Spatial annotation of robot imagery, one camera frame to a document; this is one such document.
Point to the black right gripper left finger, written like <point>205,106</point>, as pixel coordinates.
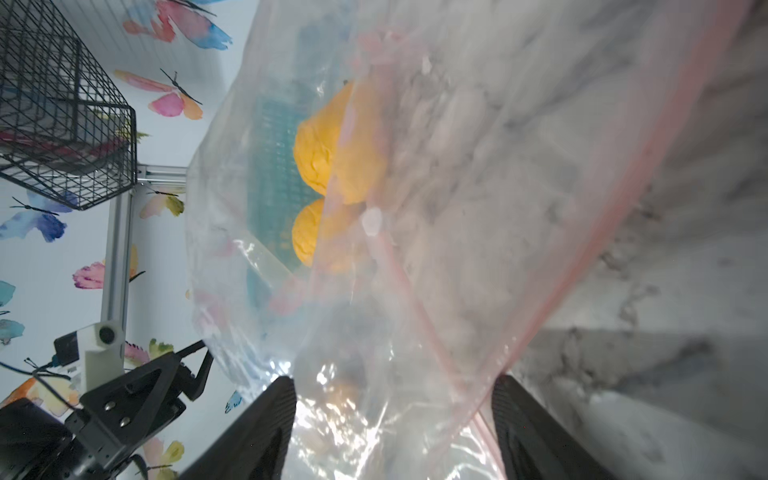
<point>255,446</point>

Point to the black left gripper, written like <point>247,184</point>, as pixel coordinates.
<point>119,417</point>

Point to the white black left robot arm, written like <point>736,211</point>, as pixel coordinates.
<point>34,445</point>

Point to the black wire wall basket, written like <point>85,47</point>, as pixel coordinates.
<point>67,132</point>

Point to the clear zip-top bag with pears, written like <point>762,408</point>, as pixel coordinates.
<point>520,133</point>

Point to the teal plastic basket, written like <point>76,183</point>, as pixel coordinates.
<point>276,193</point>

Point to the clear bag of lemons back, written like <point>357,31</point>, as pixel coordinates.
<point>341,153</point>

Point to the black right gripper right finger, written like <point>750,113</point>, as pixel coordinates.
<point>533,445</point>

